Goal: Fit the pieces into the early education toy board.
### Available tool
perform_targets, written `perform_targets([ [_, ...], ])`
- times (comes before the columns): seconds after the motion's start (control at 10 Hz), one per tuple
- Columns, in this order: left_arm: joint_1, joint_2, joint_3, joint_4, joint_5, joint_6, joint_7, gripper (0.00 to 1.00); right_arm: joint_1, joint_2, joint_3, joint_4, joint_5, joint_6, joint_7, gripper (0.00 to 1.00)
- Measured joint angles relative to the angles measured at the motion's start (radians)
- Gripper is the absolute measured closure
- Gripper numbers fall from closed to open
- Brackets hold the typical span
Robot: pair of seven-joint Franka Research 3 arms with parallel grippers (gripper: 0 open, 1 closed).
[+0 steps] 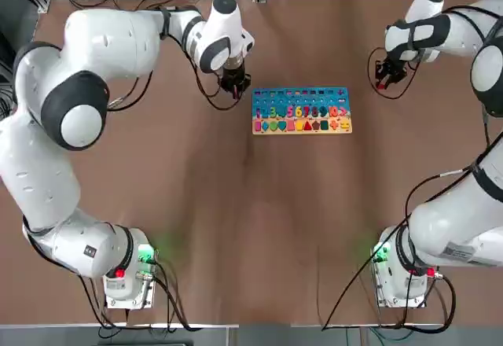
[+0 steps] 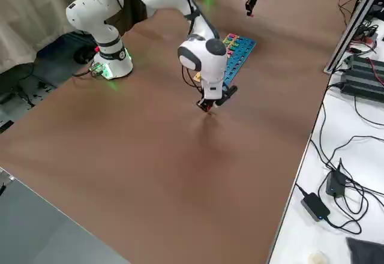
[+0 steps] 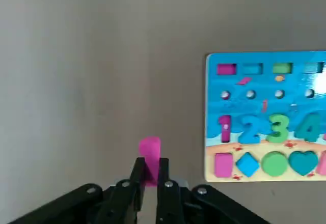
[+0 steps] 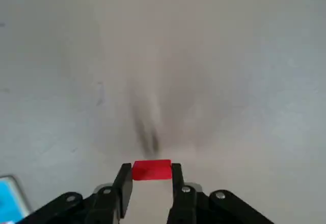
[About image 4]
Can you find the red rectangular block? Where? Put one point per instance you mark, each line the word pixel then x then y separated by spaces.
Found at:
pixel 151 170

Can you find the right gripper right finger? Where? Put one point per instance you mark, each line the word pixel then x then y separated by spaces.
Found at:
pixel 186 206

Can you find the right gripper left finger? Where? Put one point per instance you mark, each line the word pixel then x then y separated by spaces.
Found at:
pixel 107 203

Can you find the blue wooden toy board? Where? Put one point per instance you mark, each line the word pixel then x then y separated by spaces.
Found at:
pixel 7 198

